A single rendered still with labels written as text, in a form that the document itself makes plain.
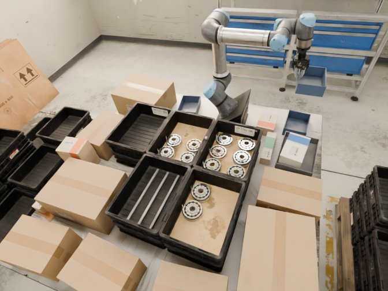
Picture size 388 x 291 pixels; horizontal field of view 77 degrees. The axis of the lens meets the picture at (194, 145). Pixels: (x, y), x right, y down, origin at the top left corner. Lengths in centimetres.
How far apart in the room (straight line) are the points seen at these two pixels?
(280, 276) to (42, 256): 107
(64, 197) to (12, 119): 239
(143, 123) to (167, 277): 103
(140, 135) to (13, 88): 240
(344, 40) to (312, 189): 204
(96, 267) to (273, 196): 90
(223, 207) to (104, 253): 61
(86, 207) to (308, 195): 112
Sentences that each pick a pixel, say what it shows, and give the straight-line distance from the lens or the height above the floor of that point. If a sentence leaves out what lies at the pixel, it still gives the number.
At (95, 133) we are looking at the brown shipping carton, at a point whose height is 86.
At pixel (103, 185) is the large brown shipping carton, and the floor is 90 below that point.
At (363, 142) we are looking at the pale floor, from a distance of 303.
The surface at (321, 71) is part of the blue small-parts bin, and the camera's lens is 174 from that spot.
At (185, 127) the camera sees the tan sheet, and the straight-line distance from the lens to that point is 167.
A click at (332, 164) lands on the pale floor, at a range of 270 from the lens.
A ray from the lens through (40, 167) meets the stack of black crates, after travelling 254.
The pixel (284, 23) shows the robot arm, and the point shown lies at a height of 144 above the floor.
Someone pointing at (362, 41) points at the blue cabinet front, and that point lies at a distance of 317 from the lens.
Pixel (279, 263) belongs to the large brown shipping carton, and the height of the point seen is 90.
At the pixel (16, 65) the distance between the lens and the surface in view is 389.
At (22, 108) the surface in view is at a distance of 384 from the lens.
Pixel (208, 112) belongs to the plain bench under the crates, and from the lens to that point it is 197.
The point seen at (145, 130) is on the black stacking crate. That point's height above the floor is 83.
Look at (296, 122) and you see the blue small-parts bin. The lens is 194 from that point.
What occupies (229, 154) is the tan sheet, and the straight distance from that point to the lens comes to 150.
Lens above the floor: 200
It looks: 49 degrees down
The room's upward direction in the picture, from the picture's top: 8 degrees counter-clockwise
